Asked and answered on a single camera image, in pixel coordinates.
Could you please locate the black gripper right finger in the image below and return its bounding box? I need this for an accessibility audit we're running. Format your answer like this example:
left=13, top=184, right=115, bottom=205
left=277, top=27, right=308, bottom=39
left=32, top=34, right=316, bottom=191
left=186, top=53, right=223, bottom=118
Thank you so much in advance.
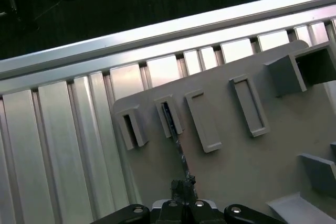
left=185, top=178, right=279, bottom=224

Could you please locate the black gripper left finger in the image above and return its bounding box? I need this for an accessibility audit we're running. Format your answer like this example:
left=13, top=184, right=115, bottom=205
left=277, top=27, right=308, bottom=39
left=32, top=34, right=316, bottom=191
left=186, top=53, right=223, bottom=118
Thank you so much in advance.
left=97, top=179, right=186, bottom=224

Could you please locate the grey parts rack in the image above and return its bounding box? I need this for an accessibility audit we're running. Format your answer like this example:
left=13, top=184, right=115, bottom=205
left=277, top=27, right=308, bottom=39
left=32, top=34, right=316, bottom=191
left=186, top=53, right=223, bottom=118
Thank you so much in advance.
left=112, top=39, right=336, bottom=224

